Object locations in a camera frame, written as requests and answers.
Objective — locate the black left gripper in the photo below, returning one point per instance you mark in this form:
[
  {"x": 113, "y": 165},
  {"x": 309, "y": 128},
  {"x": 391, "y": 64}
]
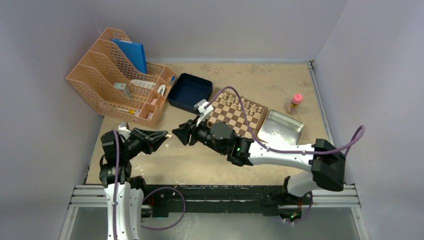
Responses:
[{"x": 155, "y": 137}]

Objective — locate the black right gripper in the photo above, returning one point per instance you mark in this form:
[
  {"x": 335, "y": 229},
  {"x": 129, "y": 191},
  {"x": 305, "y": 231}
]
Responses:
[{"x": 183, "y": 133}]

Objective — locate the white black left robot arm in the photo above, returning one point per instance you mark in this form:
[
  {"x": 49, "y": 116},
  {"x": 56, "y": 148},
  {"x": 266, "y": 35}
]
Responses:
[{"x": 124, "y": 194}]

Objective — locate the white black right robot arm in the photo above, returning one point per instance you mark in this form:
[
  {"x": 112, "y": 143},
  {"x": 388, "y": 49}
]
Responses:
[{"x": 322, "y": 165}]

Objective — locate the wooden chess board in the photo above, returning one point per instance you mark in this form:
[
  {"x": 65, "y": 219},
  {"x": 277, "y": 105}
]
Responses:
[{"x": 245, "y": 117}]

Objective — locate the dark blue tray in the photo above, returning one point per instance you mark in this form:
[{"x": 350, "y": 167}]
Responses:
[{"x": 188, "y": 90}]

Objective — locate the white stapler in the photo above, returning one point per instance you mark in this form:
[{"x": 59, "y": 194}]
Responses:
[{"x": 162, "y": 89}]

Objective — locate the white paper pack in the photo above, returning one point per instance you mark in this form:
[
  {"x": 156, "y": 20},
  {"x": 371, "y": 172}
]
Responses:
[{"x": 142, "y": 83}]

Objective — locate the grey box red label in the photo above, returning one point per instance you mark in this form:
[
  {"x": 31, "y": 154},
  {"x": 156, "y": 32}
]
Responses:
[{"x": 124, "y": 89}]

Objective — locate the peach plastic file organizer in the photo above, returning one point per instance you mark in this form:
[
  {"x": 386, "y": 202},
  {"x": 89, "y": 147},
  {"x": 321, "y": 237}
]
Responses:
[{"x": 104, "y": 65}]

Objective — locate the blue folder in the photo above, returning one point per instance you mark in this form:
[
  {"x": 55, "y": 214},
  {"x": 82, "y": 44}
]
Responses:
[{"x": 134, "y": 52}]

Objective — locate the gold metal tin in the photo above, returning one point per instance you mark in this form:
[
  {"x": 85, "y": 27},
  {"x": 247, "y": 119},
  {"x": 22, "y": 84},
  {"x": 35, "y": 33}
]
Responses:
[{"x": 280, "y": 128}]

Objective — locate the pink capped small bottle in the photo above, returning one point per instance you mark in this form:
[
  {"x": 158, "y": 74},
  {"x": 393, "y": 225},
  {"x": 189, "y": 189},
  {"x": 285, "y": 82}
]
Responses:
[{"x": 294, "y": 103}]

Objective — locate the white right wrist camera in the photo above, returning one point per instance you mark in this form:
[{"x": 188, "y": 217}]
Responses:
[{"x": 203, "y": 110}]

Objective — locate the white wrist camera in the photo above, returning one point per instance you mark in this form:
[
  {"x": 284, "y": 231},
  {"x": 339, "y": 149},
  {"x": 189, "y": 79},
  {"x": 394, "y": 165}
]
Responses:
[
  {"x": 203, "y": 110},
  {"x": 123, "y": 127}
]

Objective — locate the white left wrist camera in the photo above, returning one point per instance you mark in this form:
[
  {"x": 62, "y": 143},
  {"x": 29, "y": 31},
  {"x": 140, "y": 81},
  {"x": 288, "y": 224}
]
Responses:
[{"x": 123, "y": 127}]

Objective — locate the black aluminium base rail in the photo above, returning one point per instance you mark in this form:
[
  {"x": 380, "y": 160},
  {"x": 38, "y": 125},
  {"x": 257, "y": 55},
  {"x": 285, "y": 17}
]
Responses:
[{"x": 243, "y": 199}]

